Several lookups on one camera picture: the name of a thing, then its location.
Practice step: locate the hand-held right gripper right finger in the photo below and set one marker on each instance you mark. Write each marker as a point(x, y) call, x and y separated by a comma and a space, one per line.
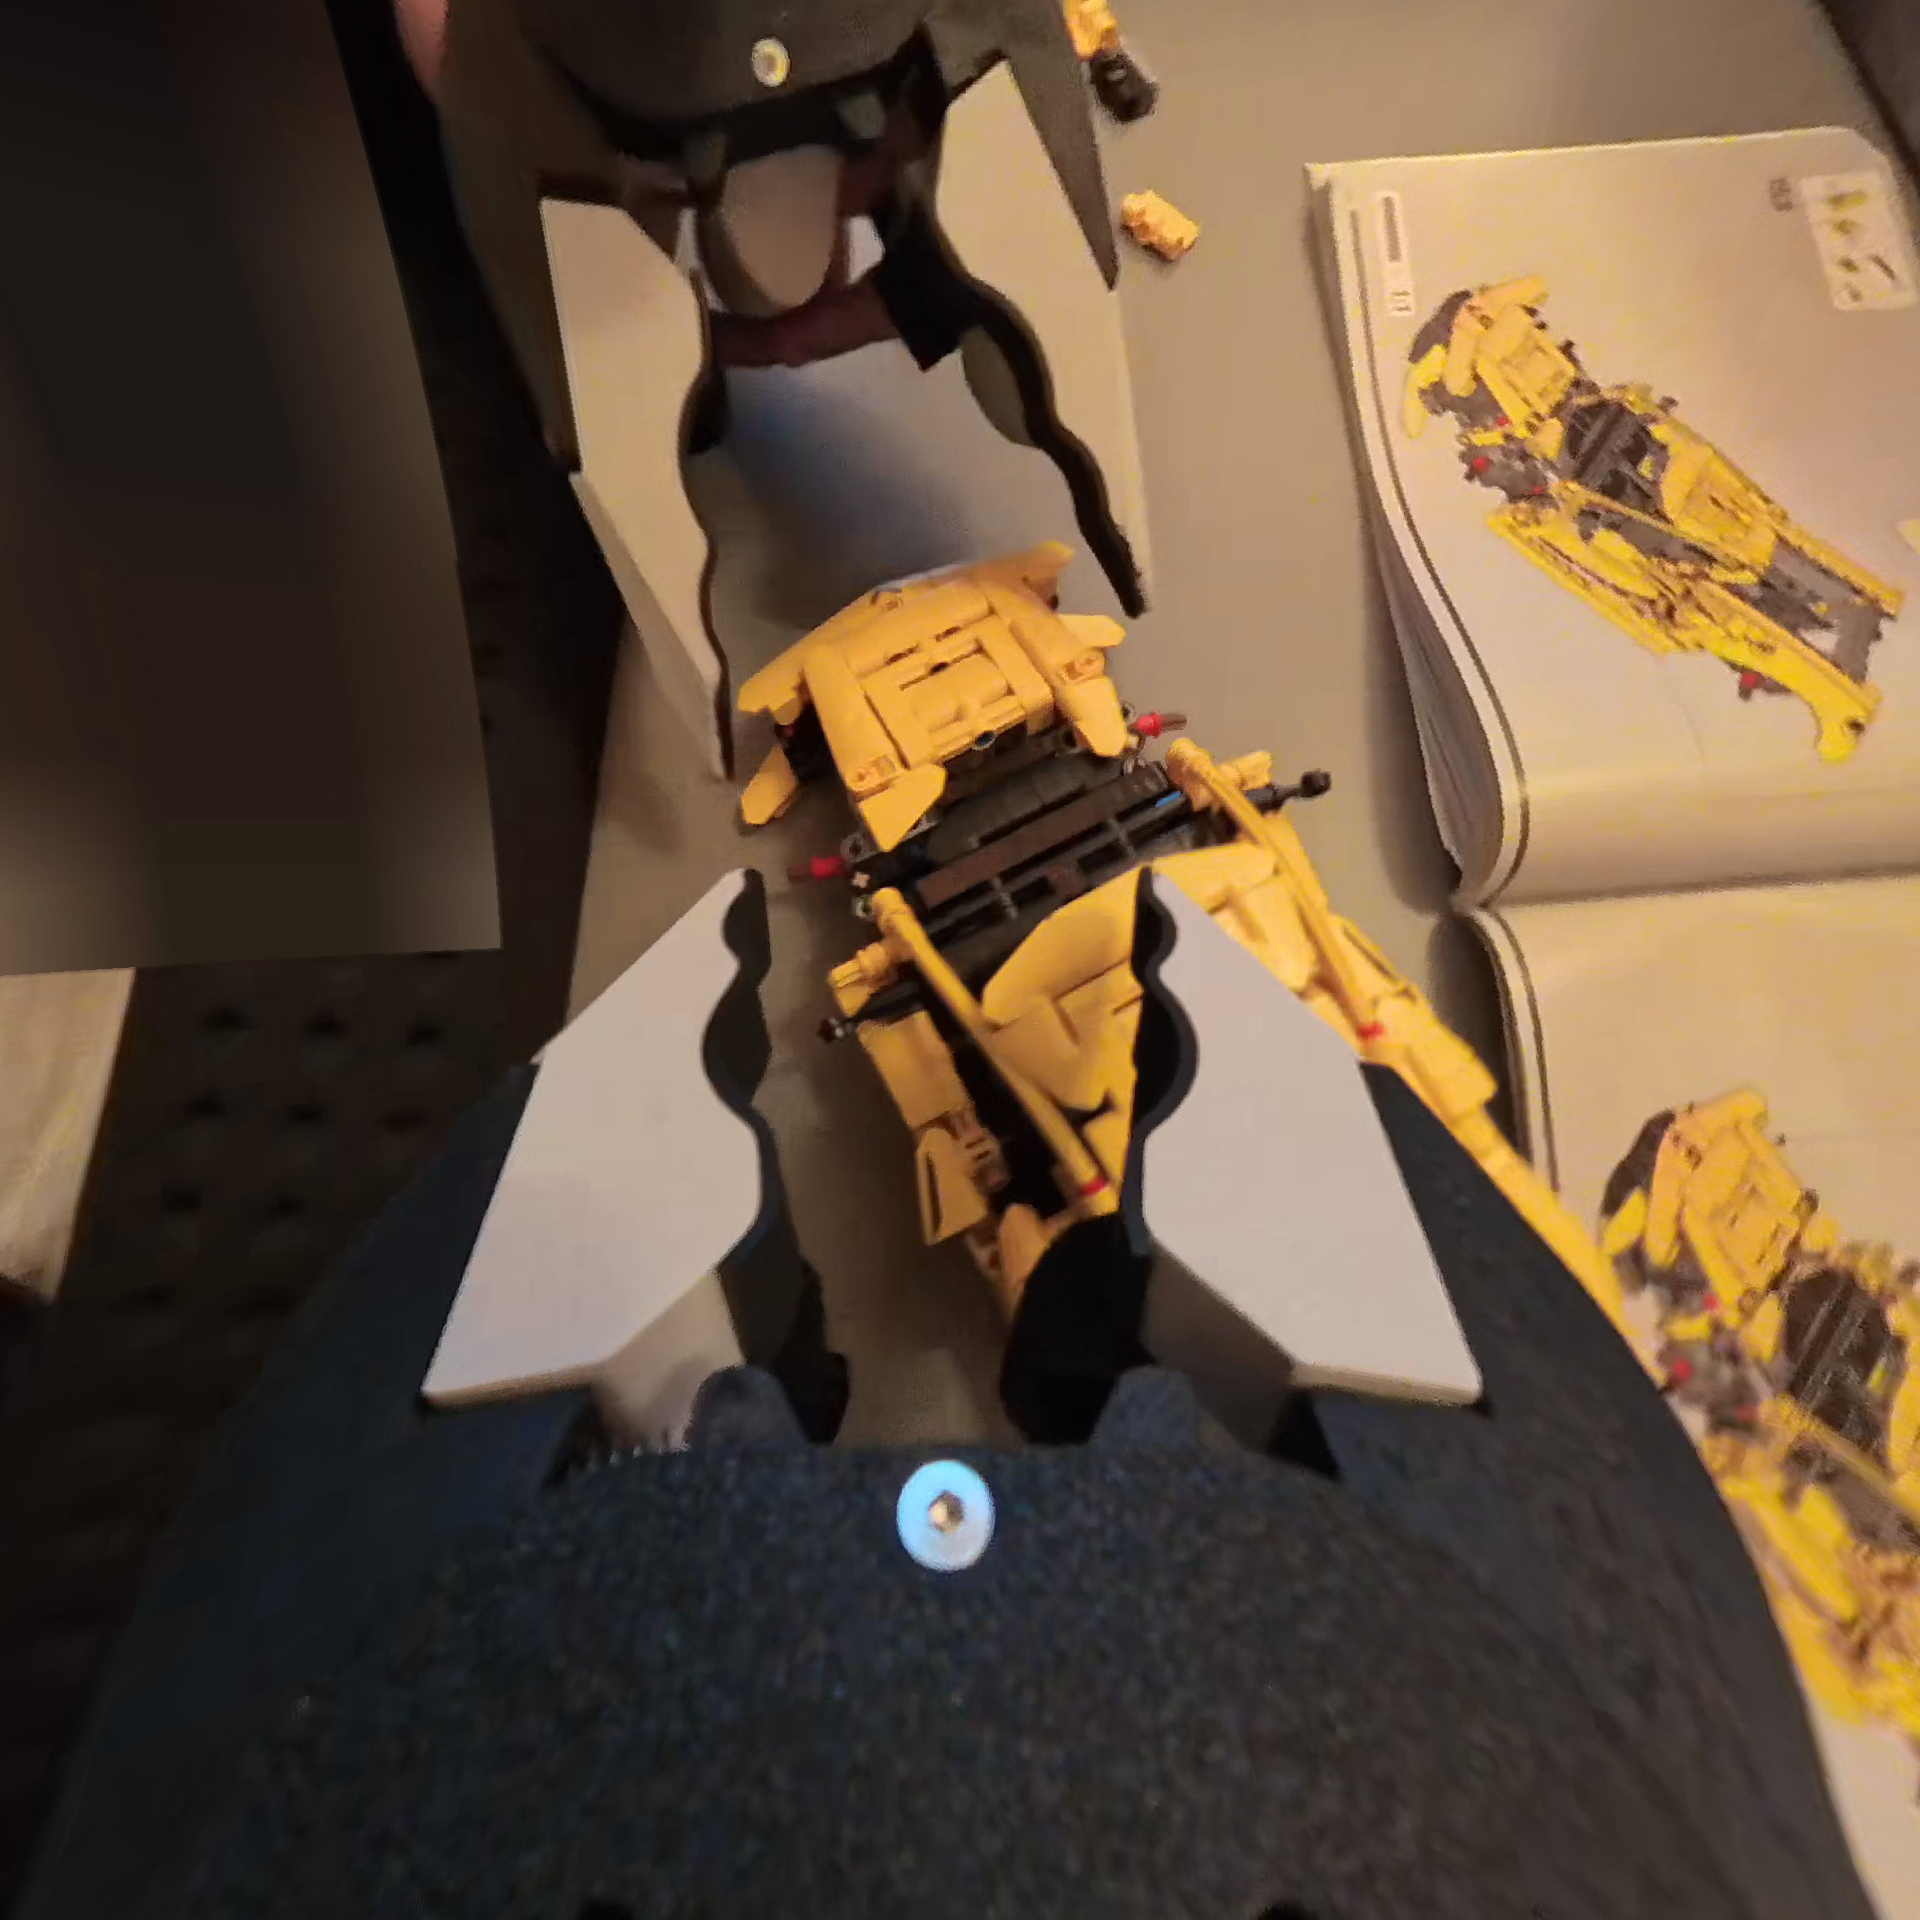
point(1275, 1200)

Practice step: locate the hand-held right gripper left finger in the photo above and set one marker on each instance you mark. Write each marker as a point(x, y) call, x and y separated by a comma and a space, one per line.
point(600, 1200)

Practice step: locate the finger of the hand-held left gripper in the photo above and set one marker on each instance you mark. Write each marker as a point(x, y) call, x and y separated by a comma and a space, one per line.
point(622, 346)
point(1036, 150)

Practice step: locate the yellow brick toy car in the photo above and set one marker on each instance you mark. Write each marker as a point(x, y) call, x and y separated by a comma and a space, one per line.
point(931, 690)

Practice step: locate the instruction booklet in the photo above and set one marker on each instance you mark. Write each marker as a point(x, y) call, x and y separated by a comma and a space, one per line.
point(1651, 224)

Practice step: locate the grey desk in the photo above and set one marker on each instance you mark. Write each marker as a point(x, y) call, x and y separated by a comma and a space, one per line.
point(1243, 450)

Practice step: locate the loose yellow and black bricks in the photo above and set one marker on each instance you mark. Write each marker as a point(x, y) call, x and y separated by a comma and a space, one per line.
point(1156, 223)

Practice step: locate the black dimpled mat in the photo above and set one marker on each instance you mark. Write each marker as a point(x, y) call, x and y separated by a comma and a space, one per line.
point(270, 1110)

